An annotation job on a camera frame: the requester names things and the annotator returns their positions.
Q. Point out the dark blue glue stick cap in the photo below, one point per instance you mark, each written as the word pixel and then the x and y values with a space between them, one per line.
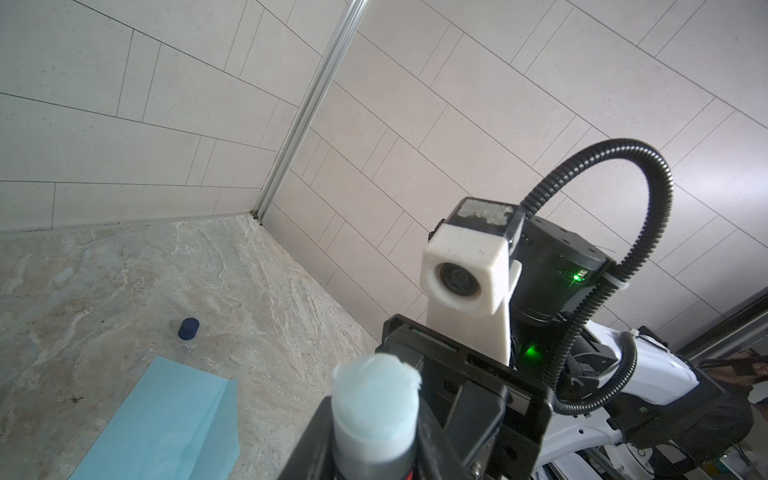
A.
pixel 188 328

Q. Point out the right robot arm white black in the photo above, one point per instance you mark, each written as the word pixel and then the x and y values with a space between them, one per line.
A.
pixel 621 398

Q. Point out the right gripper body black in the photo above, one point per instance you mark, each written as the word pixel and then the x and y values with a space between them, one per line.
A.
pixel 494 417

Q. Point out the blue white glue stick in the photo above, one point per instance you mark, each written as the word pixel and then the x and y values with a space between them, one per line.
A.
pixel 375 405

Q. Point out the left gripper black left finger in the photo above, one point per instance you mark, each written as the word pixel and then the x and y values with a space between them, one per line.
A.
pixel 312 457

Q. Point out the teal paper envelope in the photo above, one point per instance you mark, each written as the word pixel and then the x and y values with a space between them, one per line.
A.
pixel 178 422

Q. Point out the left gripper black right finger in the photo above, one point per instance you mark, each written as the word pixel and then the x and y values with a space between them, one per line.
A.
pixel 436 458

